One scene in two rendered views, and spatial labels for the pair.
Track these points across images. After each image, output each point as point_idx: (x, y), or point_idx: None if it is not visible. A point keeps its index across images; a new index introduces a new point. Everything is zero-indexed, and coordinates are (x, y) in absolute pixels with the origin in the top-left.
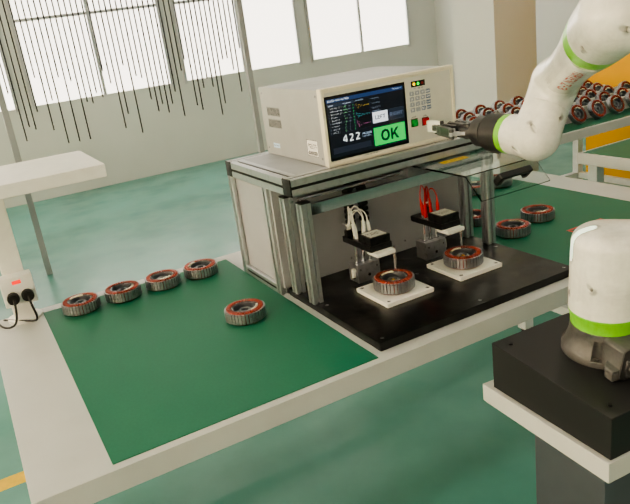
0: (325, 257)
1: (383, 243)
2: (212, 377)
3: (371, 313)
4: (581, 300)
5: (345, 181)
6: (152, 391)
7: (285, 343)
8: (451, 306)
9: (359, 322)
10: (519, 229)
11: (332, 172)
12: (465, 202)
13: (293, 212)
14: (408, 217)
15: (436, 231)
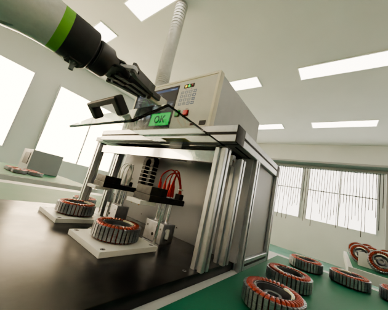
0: (130, 203)
1: (100, 181)
2: (12, 190)
3: (36, 206)
4: None
5: (119, 138)
6: (16, 187)
7: (32, 200)
8: None
9: (24, 202)
10: (254, 293)
11: (117, 131)
12: (222, 215)
13: (116, 158)
14: (185, 208)
15: (166, 216)
